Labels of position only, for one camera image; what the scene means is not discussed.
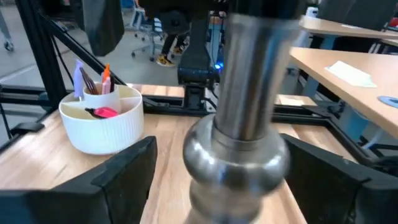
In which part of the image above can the person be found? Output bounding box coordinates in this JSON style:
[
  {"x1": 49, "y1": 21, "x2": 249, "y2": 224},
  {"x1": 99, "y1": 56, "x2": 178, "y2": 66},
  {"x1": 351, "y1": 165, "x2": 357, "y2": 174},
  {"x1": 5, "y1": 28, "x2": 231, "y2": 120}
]
[{"x1": 156, "y1": 29, "x2": 190, "y2": 68}]

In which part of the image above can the black aluminium table frame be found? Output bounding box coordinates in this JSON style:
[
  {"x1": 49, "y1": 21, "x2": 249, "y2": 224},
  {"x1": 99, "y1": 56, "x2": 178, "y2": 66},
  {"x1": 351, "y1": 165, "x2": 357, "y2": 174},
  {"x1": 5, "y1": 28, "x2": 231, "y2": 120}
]
[{"x1": 0, "y1": 0, "x2": 398, "y2": 175}]

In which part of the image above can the white label on desk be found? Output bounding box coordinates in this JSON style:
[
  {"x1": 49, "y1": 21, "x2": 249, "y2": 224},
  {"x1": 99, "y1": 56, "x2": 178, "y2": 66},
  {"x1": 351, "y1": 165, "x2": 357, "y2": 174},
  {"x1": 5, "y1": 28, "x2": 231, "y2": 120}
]
[{"x1": 324, "y1": 60, "x2": 378, "y2": 89}]

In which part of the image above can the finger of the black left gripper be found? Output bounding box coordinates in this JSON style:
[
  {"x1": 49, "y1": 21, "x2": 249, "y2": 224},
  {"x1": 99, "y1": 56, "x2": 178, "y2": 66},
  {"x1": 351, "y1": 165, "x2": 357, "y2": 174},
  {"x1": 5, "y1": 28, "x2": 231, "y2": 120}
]
[{"x1": 82, "y1": 0, "x2": 125, "y2": 57}]

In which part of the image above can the grey desk cable grommet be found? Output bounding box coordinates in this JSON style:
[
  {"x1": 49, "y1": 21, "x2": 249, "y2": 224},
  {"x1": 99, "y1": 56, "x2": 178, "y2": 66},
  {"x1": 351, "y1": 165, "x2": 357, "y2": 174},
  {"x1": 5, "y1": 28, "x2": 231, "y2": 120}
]
[{"x1": 377, "y1": 95, "x2": 398, "y2": 110}]

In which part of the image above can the pink clip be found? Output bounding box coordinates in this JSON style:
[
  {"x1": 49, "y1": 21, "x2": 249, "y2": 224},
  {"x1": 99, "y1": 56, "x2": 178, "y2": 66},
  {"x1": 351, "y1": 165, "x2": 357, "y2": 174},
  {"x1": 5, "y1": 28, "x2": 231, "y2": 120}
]
[{"x1": 84, "y1": 106, "x2": 120, "y2": 120}]

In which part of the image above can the silver lamp stand black socket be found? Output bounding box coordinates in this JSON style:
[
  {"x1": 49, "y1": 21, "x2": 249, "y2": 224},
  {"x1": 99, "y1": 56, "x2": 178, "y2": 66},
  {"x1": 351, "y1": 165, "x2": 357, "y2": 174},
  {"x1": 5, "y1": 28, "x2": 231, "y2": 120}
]
[{"x1": 182, "y1": 0, "x2": 308, "y2": 224}]

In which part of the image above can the light wooden desk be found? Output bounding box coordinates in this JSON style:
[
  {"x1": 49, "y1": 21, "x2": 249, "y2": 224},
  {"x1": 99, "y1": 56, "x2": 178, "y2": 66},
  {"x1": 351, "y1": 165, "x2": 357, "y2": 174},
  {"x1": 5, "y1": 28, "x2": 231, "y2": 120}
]
[
  {"x1": 298, "y1": 14, "x2": 398, "y2": 42},
  {"x1": 288, "y1": 46, "x2": 398, "y2": 139}
]

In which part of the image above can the white round desk organizer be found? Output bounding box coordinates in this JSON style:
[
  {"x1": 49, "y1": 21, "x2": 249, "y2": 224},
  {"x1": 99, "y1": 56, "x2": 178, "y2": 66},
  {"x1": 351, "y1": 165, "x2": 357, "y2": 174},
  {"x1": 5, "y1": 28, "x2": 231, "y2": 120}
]
[{"x1": 58, "y1": 82, "x2": 145, "y2": 156}]

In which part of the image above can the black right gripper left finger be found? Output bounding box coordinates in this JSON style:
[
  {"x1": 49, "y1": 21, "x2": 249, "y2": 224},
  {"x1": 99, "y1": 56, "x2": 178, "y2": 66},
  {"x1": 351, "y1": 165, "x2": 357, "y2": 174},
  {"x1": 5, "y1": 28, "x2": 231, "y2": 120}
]
[{"x1": 0, "y1": 136, "x2": 158, "y2": 224}]

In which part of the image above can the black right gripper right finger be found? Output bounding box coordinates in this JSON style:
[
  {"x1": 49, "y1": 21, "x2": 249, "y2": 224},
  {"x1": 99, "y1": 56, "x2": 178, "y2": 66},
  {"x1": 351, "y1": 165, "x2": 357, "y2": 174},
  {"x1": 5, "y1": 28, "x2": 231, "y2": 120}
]
[{"x1": 281, "y1": 133, "x2": 398, "y2": 224}]

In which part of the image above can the orange pen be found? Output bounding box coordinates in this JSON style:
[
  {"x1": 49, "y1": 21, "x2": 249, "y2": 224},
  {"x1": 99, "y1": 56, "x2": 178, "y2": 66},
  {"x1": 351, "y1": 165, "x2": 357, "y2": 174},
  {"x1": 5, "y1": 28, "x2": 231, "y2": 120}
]
[{"x1": 102, "y1": 63, "x2": 111, "y2": 84}]

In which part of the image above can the white office chair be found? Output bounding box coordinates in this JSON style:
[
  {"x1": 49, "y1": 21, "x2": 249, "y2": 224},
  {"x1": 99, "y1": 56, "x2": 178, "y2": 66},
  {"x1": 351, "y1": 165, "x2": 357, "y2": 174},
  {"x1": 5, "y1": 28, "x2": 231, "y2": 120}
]
[{"x1": 129, "y1": 6, "x2": 166, "y2": 62}]

